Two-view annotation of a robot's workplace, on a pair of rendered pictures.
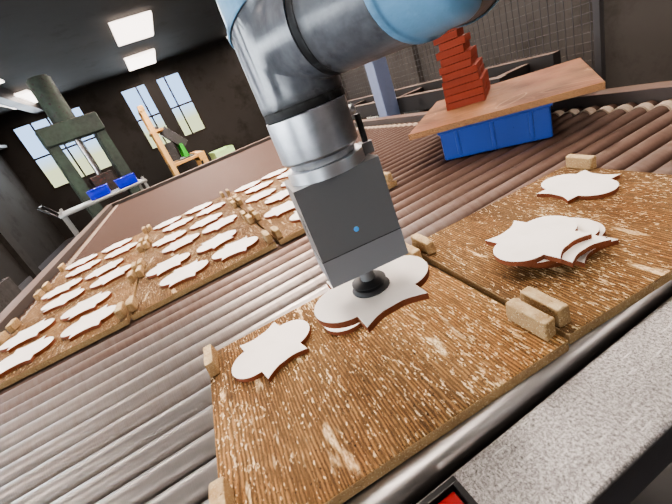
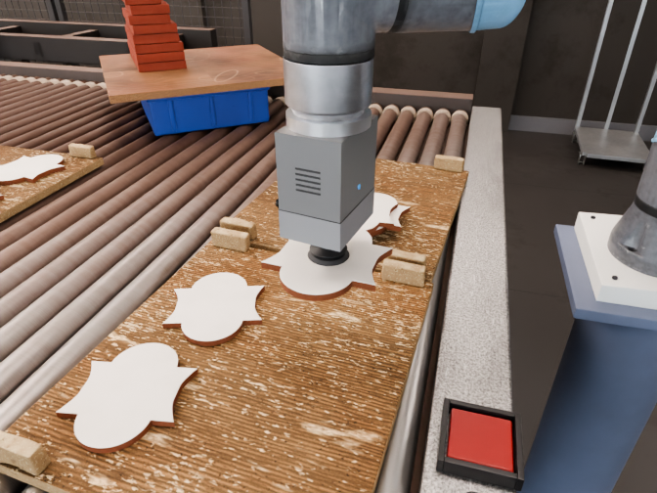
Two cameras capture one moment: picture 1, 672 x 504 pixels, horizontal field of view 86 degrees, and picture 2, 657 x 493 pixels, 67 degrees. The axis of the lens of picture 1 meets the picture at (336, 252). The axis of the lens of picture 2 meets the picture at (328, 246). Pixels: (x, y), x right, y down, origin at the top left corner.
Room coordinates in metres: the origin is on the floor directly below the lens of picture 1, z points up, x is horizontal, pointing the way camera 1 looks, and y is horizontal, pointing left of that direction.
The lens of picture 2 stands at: (0.12, 0.34, 1.34)
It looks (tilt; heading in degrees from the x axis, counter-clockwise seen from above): 32 degrees down; 302
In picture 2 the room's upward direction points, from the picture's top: straight up
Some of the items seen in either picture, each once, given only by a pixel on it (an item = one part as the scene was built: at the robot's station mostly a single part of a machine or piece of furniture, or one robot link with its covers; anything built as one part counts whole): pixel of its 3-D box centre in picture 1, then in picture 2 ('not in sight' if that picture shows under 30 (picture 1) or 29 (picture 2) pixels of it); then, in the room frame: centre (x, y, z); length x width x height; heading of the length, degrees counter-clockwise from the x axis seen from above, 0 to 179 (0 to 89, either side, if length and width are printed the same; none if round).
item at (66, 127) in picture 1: (95, 167); not in sight; (6.17, 2.98, 1.34); 0.88 x 0.70 x 2.67; 107
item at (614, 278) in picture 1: (567, 226); (357, 202); (0.51, -0.38, 0.93); 0.41 x 0.35 x 0.02; 101
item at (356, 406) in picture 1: (350, 353); (252, 356); (0.41, 0.03, 0.93); 0.41 x 0.35 x 0.02; 103
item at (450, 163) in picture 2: not in sight; (449, 163); (0.42, -0.59, 0.95); 0.06 x 0.02 x 0.03; 11
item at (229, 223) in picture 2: (422, 243); (238, 228); (0.60, -0.16, 0.95); 0.06 x 0.02 x 0.03; 11
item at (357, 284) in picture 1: (367, 275); (328, 243); (0.35, -0.02, 1.07); 0.04 x 0.04 x 0.02
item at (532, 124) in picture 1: (495, 121); (200, 95); (1.16, -0.64, 0.97); 0.31 x 0.31 x 0.10; 56
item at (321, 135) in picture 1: (317, 133); (329, 83); (0.35, -0.02, 1.23); 0.08 x 0.08 x 0.05
